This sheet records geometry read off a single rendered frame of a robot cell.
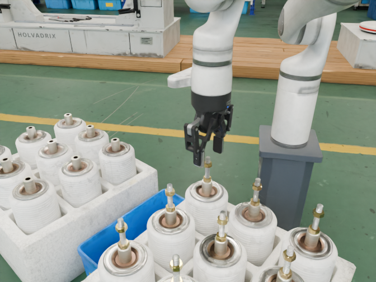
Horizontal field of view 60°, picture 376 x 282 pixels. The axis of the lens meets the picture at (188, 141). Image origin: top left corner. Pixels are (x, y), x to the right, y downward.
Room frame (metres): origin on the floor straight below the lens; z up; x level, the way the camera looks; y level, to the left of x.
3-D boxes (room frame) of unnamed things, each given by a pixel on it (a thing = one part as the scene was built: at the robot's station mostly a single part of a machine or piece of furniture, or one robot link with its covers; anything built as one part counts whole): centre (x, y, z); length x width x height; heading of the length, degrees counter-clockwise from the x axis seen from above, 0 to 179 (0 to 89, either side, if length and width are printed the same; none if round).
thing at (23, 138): (0.83, 0.45, 0.25); 0.08 x 0.08 x 0.01
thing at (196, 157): (0.54, -0.01, 0.37); 0.03 x 0.01 x 0.05; 142
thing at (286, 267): (0.34, -0.15, 0.30); 0.01 x 0.01 x 0.08
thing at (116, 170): (0.76, 0.19, 0.16); 0.10 x 0.10 x 0.18
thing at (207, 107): (0.58, -0.04, 0.45); 0.08 x 0.08 x 0.09
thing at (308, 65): (0.73, -0.26, 0.54); 0.09 x 0.09 x 0.17; 88
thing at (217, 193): (0.58, -0.04, 0.25); 0.08 x 0.08 x 0.01
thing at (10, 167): (0.66, 0.44, 0.26); 0.02 x 0.02 x 0.03
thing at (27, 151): (0.83, 0.45, 0.16); 0.10 x 0.10 x 0.18
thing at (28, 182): (0.59, 0.35, 0.26); 0.02 x 0.02 x 0.03
